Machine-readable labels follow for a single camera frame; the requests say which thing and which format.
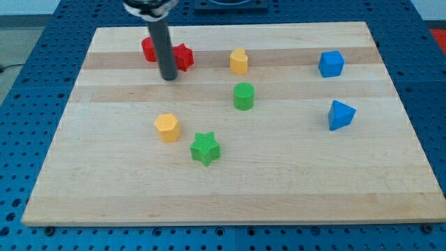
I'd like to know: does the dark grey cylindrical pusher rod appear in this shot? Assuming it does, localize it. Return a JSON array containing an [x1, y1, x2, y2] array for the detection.
[[145, 17, 178, 81]]

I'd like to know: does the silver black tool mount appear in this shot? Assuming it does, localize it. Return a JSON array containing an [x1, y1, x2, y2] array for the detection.
[[123, 0, 179, 22]]

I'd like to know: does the red star block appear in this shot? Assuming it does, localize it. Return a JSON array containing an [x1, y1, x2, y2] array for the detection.
[[173, 43, 194, 72]]

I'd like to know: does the red circle block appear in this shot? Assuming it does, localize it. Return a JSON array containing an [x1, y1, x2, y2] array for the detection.
[[141, 37, 157, 62]]

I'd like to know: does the green star block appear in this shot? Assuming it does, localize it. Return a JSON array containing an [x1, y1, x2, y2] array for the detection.
[[190, 132, 220, 167]]

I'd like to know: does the yellow heart block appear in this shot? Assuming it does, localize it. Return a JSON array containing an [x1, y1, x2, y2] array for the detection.
[[229, 48, 249, 75]]

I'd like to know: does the yellow hexagon block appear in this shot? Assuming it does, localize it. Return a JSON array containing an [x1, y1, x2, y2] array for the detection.
[[154, 113, 180, 143]]

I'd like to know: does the green cylinder block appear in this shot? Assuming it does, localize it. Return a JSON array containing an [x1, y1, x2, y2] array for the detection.
[[233, 82, 255, 111]]

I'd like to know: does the light wooden board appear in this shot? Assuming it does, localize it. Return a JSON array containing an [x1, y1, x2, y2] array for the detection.
[[22, 22, 445, 227]]

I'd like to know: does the blue cube block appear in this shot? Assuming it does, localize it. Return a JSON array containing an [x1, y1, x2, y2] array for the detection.
[[318, 51, 345, 78]]

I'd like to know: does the blue triangle block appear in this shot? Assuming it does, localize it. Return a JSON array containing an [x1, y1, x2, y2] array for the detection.
[[328, 100, 356, 131]]

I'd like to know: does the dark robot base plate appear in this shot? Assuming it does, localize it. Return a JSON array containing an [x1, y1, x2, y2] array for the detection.
[[192, 0, 269, 13]]

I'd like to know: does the black cable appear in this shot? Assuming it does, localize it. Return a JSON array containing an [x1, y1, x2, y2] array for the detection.
[[0, 63, 24, 74]]

